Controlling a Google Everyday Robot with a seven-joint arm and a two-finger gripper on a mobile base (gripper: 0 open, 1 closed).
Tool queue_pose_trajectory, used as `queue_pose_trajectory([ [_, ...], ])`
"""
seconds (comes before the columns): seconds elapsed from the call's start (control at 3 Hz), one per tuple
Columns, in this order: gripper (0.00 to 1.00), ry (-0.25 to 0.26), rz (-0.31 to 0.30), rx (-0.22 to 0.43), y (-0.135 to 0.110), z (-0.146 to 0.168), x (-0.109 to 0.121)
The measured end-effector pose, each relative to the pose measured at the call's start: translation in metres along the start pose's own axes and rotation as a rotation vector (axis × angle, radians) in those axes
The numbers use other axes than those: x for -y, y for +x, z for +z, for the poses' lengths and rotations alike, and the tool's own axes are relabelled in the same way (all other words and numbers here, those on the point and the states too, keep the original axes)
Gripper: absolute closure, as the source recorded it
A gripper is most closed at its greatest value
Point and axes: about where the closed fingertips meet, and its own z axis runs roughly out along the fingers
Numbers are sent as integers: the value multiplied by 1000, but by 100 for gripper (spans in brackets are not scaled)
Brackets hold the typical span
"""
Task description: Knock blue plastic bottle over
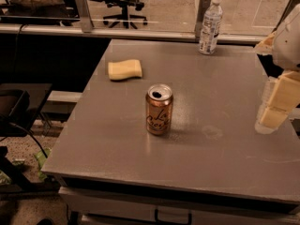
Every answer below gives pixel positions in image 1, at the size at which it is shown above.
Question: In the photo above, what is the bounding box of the green crumpled bag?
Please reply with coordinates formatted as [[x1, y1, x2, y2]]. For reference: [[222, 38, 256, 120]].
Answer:
[[34, 151, 50, 182]]

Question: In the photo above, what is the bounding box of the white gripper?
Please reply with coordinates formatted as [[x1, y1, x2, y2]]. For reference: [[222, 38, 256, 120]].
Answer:
[[254, 5, 300, 134]]

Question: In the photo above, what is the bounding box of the grey metal post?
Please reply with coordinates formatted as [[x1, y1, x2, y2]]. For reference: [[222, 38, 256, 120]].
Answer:
[[75, 0, 94, 33], [195, 0, 211, 39]]

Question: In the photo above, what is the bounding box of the white drawer cabinet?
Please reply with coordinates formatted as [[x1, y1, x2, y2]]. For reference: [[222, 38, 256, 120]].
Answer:
[[59, 187, 300, 225]]

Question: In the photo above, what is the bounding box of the orange LaCroix soda can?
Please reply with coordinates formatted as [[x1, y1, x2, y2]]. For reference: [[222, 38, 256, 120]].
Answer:
[[145, 83, 173, 135]]

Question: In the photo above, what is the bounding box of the grey metal post left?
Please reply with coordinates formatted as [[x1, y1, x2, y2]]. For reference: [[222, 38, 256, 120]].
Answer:
[[75, 0, 94, 33]]

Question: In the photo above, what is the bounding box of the yellow sponge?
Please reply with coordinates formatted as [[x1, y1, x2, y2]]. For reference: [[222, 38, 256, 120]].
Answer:
[[108, 59, 143, 81]]

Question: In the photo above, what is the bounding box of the clear plastic water bottle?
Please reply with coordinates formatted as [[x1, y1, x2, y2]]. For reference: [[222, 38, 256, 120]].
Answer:
[[199, 0, 223, 54]]

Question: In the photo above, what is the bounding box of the black side table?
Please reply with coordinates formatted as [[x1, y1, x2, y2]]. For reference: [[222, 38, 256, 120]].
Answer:
[[0, 83, 53, 137]]

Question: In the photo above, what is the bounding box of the black cable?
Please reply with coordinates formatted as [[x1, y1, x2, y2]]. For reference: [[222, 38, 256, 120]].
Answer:
[[0, 119, 49, 159]]

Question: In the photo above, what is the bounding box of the grey metal rail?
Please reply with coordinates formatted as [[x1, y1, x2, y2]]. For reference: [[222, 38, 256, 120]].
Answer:
[[0, 23, 266, 45]]

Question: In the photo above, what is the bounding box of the grey metal post right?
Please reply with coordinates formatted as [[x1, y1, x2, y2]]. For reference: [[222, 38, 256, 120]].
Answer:
[[195, 0, 211, 39]]

